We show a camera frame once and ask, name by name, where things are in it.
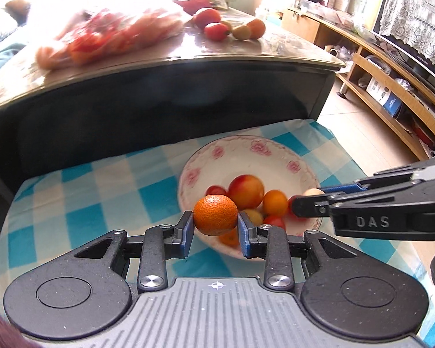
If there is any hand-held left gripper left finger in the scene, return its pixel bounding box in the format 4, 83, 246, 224
74, 210, 195, 293

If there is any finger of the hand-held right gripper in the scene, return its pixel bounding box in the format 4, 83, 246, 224
292, 181, 416, 218
322, 156, 435, 194

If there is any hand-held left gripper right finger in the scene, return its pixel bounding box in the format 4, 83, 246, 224
237, 211, 356, 292

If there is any orange mandarin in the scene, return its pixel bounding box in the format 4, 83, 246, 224
193, 195, 238, 236
263, 189, 289, 217
217, 229, 240, 246

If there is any red tomato with stem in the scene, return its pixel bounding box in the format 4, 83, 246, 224
287, 195, 305, 220

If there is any small yellow-green fruit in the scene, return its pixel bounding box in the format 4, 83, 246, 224
241, 208, 264, 225

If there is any red yellow nectarine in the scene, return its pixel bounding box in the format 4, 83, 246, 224
228, 175, 265, 210

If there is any white floral plate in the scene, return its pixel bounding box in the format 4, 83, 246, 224
177, 135, 321, 262

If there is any blue checkered tablecloth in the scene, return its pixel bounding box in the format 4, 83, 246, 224
0, 118, 435, 334

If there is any blue box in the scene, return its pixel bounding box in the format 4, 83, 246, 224
382, 92, 403, 117

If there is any white printed box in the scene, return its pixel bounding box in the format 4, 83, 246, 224
366, 78, 390, 102

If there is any dark coffee table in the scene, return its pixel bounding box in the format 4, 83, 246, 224
0, 5, 347, 204

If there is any black television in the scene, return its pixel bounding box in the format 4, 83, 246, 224
371, 0, 435, 88

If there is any wooden television stand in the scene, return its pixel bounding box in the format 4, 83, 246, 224
283, 5, 435, 160

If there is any orange peach fruit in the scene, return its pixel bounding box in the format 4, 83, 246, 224
246, 18, 267, 40

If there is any white lace cloth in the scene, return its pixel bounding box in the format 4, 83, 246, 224
379, 0, 435, 78

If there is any pale yellow fruit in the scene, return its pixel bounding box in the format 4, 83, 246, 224
232, 25, 251, 41

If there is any red plastic bag of produce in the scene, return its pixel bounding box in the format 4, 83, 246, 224
34, 5, 187, 69

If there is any red container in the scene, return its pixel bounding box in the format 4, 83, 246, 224
174, 0, 211, 11

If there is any blue blanket with houndstooth trim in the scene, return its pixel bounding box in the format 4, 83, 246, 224
0, 41, 26, 80

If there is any orange houndstooth pillow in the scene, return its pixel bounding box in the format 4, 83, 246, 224
0, 0, 31, 49

